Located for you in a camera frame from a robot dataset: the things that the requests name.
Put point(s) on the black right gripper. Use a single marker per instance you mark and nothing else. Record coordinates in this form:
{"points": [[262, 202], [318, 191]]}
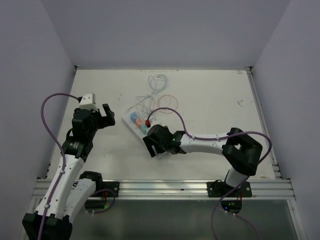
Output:
{"points": [[149, 143]]}

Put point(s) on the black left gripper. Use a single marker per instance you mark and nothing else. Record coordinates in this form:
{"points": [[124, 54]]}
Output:
{"points": [[108, 120]]}

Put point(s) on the white power strip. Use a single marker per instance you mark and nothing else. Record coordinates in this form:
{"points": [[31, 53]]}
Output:
{"points": [[139, 135]]}

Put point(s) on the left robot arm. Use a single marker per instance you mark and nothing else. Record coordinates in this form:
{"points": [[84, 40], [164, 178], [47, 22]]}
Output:
{"points": [[69, 189]]}

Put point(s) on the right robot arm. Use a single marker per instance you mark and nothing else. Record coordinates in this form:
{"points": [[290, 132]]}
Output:
{"points": [[240, 150]]}

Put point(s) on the teal plug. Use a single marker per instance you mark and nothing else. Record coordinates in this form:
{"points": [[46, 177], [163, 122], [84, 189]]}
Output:
{"points": [[144, 129]]}

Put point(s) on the light blue plug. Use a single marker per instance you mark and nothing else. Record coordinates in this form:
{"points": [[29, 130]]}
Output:
{"points": [[134, 116]]}

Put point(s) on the salmon pink plug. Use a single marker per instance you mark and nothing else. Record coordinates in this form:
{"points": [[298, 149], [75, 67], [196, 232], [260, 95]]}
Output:
{"points": [[139, 122]]}

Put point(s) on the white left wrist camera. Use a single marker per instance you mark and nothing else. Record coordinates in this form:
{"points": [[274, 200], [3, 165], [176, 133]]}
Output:
{"points": [[87, 102]]}

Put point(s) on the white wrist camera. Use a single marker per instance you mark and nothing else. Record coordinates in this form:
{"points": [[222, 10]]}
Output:
{"points": [[87, 102], [152, 122]]}

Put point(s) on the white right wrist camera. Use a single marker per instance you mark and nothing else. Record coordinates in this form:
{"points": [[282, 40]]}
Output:
{"points": [[152, 122]]}

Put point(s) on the aluminium mounting rail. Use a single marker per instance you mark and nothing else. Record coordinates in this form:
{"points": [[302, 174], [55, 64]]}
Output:
{"points": [[276, 189]]}

